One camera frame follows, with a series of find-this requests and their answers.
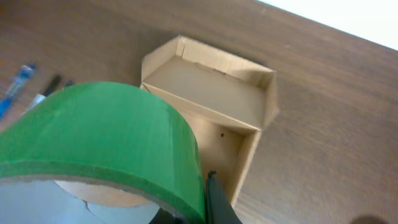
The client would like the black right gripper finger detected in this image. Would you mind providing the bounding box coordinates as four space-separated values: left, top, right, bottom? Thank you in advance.
205 170 242 224

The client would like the green tape roll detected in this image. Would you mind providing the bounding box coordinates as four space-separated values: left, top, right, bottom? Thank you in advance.
1 82 205 223

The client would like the brown cardboard box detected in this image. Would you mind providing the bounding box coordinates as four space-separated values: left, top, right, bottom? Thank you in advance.
141 36 279 204

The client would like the black white Sharpie marker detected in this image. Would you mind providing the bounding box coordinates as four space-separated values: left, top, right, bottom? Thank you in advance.
22 74 62 116

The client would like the blue gel pen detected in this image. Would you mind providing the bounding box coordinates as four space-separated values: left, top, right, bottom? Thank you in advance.
1 63 37 118

